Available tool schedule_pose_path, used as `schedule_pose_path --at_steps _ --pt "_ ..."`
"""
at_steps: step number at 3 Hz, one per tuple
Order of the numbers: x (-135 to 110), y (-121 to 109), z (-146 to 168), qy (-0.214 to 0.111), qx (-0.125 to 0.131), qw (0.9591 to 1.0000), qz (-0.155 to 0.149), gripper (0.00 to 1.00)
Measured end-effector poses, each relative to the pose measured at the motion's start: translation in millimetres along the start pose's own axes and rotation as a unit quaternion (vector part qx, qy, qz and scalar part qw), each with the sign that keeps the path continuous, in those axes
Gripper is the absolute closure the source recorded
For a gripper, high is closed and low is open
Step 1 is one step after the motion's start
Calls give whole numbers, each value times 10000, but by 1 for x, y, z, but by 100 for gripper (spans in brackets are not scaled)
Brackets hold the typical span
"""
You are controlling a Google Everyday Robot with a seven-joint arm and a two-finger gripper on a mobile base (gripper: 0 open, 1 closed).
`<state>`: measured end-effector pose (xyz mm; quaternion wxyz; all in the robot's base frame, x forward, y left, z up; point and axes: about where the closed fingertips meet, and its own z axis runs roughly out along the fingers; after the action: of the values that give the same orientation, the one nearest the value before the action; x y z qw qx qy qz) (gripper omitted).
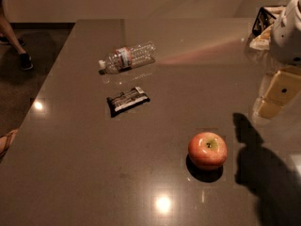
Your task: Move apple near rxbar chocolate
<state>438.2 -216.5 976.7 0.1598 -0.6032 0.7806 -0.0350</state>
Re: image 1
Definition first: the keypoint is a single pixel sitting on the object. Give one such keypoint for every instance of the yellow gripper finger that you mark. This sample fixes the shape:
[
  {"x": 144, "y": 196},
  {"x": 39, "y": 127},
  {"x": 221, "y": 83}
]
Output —
[
  {"x": 285, "y": 85},
  {"x": 265, "y": 83}
]

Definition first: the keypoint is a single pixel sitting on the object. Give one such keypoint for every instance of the red apple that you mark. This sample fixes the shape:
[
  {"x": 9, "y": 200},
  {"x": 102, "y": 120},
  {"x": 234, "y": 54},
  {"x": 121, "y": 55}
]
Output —
[{"x": 208, "y": 151}]

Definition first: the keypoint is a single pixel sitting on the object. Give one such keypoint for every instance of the black rxbar chocolate bar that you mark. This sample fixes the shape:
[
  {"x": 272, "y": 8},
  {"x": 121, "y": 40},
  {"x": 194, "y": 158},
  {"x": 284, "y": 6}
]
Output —
[{"x": 127, "y": 100}]

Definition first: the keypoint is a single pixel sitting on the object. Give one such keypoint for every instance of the snack bag in basket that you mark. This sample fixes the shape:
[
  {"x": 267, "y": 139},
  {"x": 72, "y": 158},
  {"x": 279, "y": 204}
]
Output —
[{"x": 262, "y": 42}]

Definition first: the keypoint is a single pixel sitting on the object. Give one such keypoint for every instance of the clear plastic water bottle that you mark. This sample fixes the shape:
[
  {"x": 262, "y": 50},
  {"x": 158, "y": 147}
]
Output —
[{"x": 127, "y": 58}]

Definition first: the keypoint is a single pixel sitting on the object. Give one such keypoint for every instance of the person's leg with black shoe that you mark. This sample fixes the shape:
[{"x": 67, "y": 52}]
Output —
[{"x": 8, "y": 36}]

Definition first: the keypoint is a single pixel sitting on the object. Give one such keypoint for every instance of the foot in sandal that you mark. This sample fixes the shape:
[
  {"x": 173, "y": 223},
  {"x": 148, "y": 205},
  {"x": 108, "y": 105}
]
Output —
[{"x": 6, "y": 140}]

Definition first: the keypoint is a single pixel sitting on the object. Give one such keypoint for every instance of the black wire basket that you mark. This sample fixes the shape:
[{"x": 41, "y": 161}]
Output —
[{"x": 265, "y": 17}]

